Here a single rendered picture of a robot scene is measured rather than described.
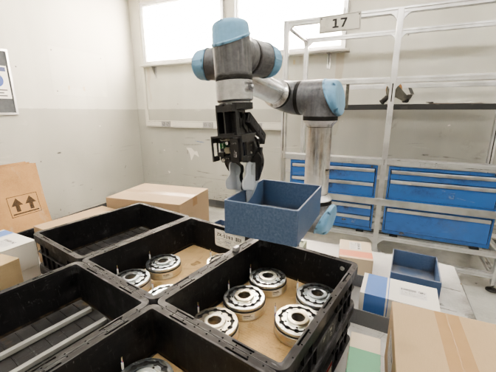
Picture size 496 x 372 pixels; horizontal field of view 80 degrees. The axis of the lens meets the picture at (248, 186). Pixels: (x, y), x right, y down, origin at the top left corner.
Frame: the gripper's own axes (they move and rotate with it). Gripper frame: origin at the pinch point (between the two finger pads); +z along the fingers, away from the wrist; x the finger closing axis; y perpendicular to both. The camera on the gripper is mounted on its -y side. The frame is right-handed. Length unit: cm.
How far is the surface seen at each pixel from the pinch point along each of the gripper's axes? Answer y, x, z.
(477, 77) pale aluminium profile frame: -197, 76, -34
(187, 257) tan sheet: -14.3, -31.0, 26.8
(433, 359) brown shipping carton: 2.3, 37.6, 28.7
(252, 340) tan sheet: 9.7, 4.0, 29.3
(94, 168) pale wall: -190, -315, 31
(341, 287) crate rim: -2.7, 20.4, 20.4
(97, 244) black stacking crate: -7, -67, 24
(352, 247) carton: -58, 16, 36
